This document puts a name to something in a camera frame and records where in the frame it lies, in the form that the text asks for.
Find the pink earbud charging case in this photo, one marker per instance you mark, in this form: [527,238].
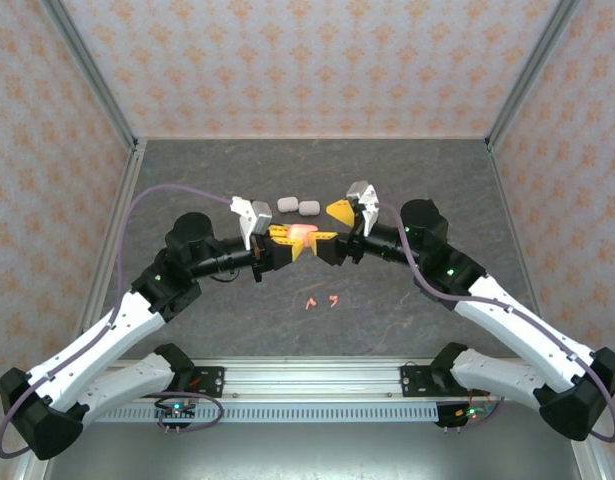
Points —
[302,231]

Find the white earbud charging case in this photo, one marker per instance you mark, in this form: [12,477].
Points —
[308,207]
[287,204]

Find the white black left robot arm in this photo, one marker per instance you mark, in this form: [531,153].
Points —
[87,350]

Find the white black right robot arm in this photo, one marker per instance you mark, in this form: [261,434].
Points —
[522,320]

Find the small controller circuit board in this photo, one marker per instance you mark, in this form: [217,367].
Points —
[469,413]
[177,412]

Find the grey metal panel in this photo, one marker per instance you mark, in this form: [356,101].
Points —
[312,450]

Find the aluminium table edge rail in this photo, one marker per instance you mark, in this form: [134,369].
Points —
[519,225]
[112,235]

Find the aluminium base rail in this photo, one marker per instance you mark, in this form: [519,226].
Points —
[312,380]

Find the aluminium corner post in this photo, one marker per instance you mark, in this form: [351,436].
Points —
[87,70]
[532,70]

